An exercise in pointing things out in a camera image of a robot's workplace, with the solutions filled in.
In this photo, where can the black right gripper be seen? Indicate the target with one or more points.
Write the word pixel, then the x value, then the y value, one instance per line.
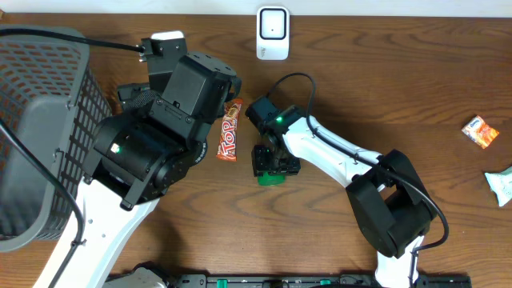
pixel 258 162

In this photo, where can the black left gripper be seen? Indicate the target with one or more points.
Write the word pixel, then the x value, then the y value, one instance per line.
pixel 131 95

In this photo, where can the white jar green lid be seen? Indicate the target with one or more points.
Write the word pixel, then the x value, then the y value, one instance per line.
pixel 271 179

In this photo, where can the chocolate bar wrapper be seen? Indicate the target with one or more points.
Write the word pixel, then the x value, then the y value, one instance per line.
pixel 227 146

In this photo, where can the orange tissue pack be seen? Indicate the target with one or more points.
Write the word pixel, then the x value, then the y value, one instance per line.
pixel 480 132

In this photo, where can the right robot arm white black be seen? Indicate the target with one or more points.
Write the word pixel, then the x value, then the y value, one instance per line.
pixel 390 204

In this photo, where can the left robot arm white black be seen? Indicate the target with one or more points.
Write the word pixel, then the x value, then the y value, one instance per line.
pixel 137 155

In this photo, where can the white barcode scanner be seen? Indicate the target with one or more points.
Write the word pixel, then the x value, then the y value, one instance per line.
pixel 273 33

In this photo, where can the grey plastic shopping basket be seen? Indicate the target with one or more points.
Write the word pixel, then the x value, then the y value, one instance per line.
pixel 52 102

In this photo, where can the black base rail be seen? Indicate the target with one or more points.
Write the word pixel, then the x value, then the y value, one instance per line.
pixel 145 278

